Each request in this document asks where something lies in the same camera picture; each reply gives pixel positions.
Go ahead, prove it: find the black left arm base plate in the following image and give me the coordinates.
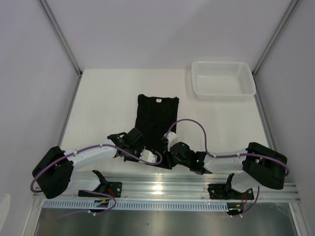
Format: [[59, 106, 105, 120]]
[[78, 182, 123, 198]]

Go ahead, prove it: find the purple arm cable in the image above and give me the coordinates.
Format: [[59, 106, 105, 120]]
[[164, 119, 289, 218], [29, 144, 163, 218]]

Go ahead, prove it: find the grey aluminium frame post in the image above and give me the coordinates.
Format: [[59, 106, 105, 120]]
[[252, 0, 302, 78]]

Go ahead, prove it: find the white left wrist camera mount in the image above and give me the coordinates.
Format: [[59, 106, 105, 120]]
[[139, 149, 158, 165]]

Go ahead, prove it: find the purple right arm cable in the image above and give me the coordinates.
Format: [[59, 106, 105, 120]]
[[164, 119, 289, 218]]

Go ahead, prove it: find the white perforated plastic basket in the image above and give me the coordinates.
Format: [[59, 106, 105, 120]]
[[191, 61, 256, 102]]

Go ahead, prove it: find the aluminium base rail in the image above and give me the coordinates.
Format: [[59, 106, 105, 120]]
[[33, 172, 301, 203]]

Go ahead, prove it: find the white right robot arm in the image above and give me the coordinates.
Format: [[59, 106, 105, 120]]
[[166, 142, 289, 199]]

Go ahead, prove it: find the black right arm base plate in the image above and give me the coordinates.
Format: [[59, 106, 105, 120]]
[[207, 183, 254, 200]]

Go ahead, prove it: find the black t-shirt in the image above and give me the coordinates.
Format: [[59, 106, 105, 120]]
[[135, 94, 179, 170]]

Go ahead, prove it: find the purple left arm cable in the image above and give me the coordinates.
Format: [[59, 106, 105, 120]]
[[29, 144, 163, 218]]

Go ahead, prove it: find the grey slotted cable duct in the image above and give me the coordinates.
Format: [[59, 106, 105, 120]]
[[43, 199, 228, 212]]

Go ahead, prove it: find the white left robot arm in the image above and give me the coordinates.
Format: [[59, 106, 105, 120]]
[[30, 128, 145, 199]]

